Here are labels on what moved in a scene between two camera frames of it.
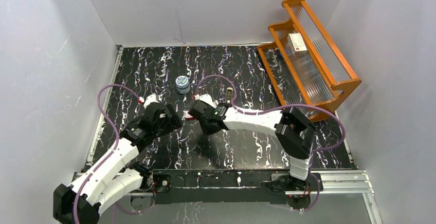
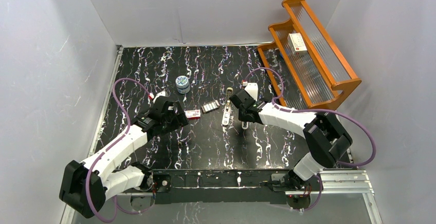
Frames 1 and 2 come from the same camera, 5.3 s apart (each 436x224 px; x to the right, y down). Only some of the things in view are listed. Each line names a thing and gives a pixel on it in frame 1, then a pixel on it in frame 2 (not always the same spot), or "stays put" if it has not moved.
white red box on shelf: x=297 y=44 stays put
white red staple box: x=186 y=116 stays put
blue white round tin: x=182 y=84 stays put
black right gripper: x=206 y=131 -> x=240 y=115
